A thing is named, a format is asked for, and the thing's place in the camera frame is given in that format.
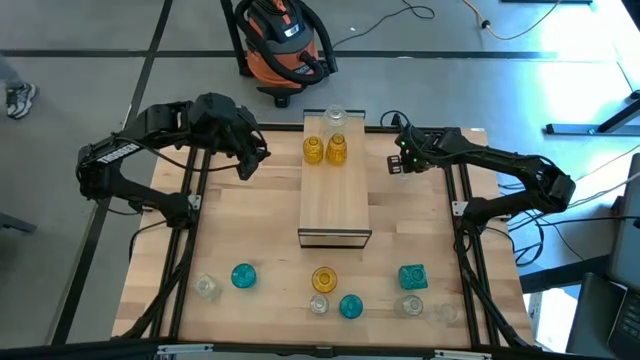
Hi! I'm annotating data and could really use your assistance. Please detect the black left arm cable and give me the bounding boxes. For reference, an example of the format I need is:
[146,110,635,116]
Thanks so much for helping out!
[112,133,244,175]

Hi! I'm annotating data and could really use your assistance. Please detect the person's leg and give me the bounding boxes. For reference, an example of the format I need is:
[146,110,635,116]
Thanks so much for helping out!
[0,55,24,90]

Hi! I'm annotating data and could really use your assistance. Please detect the teal diamond-pattern glass vase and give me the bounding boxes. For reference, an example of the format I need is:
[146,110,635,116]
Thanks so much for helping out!
[338,293,365,320]

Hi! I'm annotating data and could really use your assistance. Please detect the clear round glass bottle vase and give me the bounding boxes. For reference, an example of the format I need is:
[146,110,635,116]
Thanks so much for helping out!
[322,104,349,129]

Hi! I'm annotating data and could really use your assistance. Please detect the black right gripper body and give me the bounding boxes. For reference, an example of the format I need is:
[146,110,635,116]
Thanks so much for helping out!
[402,124,447,174]

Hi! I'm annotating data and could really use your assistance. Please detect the yellow ribbed round vase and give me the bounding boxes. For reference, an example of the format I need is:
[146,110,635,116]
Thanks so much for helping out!
[302,135,325,166]

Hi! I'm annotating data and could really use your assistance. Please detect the clear diamond-cut glass vase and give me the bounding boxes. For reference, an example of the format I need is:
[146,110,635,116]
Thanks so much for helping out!
[393,294,425,319]

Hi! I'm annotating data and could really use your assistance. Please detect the clear ribbed glass vase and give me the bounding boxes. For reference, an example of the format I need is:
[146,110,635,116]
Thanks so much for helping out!
[308,293,331,316]

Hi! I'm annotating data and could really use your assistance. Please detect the yellow textured glass vase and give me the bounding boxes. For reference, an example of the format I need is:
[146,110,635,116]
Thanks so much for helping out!
[310,266,339,295]

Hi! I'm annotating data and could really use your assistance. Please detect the yellow floor cable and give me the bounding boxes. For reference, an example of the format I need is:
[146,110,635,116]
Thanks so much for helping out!
[462,0,564,41]

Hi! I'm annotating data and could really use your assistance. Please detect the black aluminium table frame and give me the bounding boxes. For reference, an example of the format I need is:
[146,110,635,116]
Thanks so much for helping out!
[119,122,536,360]

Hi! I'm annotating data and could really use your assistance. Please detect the clear square glass vase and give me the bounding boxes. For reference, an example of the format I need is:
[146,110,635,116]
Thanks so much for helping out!
[193,273,224,303]

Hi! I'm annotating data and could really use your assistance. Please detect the black desk foot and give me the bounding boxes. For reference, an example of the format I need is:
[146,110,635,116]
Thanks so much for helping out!
[0,212,39,234]

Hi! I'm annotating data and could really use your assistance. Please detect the black stand leg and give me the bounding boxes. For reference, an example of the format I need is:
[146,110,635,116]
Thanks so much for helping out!
[219,0,251,77]

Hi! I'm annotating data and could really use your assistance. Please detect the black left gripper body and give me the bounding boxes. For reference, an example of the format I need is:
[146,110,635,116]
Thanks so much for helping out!
[219,104,266,154]

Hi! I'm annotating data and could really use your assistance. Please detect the grey monitor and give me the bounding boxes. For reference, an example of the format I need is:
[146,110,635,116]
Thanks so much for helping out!
[607,152,640,294]

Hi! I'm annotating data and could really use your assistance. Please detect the teal round glass vase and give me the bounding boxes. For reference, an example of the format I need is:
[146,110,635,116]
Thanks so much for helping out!
[230,262,258,290]

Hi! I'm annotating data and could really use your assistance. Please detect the silver corner plate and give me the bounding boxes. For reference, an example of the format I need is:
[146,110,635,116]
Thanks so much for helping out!
[433,349,492,360]
[157,343,214,356]

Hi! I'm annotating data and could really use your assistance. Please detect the orange and black shop vacuum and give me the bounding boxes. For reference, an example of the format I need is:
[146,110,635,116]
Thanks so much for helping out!
[233,0,339,109]

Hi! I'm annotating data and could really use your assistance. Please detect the black right arm cable loop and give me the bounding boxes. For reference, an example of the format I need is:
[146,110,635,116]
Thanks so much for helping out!
[378,109,412,132]

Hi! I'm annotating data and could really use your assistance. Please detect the black floor cable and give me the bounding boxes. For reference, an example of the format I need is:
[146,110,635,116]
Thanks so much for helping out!
[332,0,436,50]

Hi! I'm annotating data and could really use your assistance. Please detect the dark keyboard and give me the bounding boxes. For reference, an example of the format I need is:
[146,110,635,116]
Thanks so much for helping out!
[607,289,640,360]

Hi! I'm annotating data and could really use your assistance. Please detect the yellow glass bottle vase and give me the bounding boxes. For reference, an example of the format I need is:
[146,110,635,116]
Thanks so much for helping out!
[325,132,349,167]

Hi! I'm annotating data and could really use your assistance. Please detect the person's foot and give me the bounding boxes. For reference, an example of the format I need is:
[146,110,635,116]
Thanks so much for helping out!
[4,82,40,121]

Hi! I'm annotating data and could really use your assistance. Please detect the teal square glass vase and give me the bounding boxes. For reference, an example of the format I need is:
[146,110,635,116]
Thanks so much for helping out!
[397,263,430,292]

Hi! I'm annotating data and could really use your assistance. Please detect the clear plain glass vase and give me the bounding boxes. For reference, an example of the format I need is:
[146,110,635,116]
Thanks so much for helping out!
[428,301,461,325]

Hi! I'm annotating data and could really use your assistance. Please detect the wooden shelf with black frame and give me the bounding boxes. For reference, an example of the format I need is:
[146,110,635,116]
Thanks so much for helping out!
[296,108,374,250]

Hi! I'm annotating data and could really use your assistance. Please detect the black desk base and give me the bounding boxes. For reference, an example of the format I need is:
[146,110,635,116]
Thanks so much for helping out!
[544,88,640,137]

